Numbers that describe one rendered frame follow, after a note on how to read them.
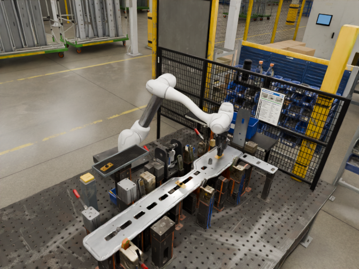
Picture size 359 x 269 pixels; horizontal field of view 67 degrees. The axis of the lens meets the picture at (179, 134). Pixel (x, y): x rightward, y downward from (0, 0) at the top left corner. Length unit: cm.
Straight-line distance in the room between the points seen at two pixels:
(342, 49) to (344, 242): 197
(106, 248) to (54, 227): 66
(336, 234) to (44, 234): 275
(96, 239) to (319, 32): 758
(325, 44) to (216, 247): 698
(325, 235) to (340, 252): 20
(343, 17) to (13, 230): 772
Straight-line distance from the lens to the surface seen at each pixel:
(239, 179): 207
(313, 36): 835
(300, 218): 233
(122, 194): 174
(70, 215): 218
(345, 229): 351
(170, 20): 439
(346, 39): 222
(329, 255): 318
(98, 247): 158
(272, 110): 245
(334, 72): 226
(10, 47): 832
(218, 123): 179
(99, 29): 961
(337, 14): 815
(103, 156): 258
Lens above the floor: 224
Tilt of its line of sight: 31 degrees down
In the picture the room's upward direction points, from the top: 4 degrees clockwise
